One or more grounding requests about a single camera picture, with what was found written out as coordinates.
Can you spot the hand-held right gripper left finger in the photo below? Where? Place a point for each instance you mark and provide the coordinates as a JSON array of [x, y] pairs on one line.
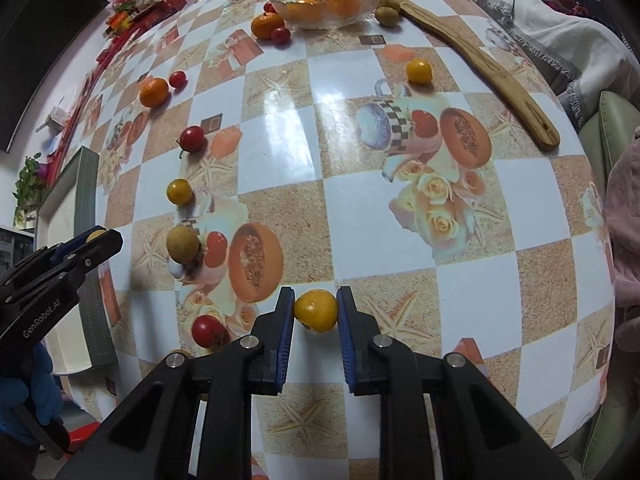
[[281, 332]]

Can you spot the white tray with grey rim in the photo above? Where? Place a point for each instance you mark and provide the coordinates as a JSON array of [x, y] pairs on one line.
[[92, 260]]

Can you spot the person's left hand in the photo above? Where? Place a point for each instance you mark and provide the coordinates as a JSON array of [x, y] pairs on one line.
[[25, 395]]

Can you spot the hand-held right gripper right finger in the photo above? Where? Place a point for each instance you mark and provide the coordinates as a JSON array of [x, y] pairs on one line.
[[348, 332]]

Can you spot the red cherry tomato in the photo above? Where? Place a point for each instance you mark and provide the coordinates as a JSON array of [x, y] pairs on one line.
[[207, 331], [280, 35], [270, 7], [177, 79], [193, 138]]

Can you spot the grey fringed sofa blanket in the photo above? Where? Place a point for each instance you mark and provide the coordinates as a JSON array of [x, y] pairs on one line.
[[550, 25]]

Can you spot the large yellow cherry tomato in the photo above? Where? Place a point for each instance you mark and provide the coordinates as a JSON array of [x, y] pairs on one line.
[[316, 311]]

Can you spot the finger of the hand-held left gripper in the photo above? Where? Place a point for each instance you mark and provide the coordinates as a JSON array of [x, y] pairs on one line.
[[100, 250], [52, 256]]

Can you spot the orange tangerine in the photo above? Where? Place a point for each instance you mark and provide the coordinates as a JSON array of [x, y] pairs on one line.
[[345, 5], [302, 9], [266, 26], [153, 91]]

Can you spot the green potted plant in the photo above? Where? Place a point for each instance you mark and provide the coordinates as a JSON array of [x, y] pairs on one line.
[[27, 182]]

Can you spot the red plastic stool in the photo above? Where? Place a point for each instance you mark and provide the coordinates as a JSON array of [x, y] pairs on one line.
[[82, 432]]

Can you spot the green cushion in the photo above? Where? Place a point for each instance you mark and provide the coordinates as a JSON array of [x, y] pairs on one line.
[[617, 125]]

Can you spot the long wooden shoehorn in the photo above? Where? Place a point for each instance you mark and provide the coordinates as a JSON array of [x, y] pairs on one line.
[[480, 62]]

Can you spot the pink cloth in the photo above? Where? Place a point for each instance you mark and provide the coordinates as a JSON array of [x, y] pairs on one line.
[[625, 220]]

